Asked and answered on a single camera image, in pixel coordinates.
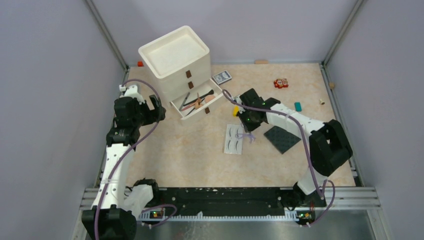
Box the peach powder puff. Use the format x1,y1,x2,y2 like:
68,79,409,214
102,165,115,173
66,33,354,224
204,95,215,104

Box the black makeup brush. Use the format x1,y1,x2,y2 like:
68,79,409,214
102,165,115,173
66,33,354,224
183,89,215,107

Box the silver eyeliner pencil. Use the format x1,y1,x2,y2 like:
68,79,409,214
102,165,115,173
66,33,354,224
178,92,190,112

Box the rose gold blush brush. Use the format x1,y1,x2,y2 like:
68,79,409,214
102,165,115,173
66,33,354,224
181,102,195,112

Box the beige makeup sponge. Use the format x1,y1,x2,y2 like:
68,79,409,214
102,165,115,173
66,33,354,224
194,103,203,110

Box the white plastic drawer organizer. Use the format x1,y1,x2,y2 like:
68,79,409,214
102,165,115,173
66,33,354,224
138,25,225,126

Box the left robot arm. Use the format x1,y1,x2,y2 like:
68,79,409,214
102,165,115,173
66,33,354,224
81,94,166,240

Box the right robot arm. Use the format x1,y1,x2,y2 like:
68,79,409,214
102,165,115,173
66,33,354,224
234,88,353,206

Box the yellow rectangular toy block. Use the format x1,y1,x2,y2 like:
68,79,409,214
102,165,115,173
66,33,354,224
232,106,239,117

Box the white false eyelash card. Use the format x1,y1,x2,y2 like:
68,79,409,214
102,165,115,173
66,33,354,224
223,124,244,155

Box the dark green building baseplate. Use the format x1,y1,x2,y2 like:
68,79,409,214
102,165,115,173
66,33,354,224
263,126,301,154

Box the teal toy block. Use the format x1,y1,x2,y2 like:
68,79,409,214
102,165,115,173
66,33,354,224
294,102,303,112

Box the blue playing card deck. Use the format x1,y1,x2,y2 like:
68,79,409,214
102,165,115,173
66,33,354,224
212,70,232,85

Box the wooden block at wall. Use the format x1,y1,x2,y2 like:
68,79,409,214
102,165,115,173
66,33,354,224
254,59,269,65

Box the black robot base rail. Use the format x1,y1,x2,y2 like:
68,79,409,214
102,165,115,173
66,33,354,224
147,187,327,217

